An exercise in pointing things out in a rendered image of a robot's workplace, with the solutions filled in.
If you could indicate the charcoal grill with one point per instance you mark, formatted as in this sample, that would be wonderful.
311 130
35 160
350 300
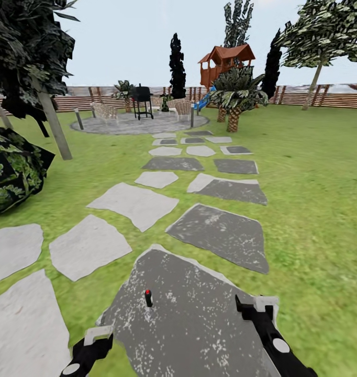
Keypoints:
141 94

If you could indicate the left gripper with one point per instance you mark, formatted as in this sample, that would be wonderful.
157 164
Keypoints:
98 350

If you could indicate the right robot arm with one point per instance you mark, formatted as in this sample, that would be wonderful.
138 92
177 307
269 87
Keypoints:
277 354

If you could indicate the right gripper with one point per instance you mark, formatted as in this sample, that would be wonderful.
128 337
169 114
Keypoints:
249 313

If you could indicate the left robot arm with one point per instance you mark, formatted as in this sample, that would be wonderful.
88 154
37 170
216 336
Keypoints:
92 350

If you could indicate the pesticide atomizer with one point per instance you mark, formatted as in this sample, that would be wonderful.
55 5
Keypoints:
148 297

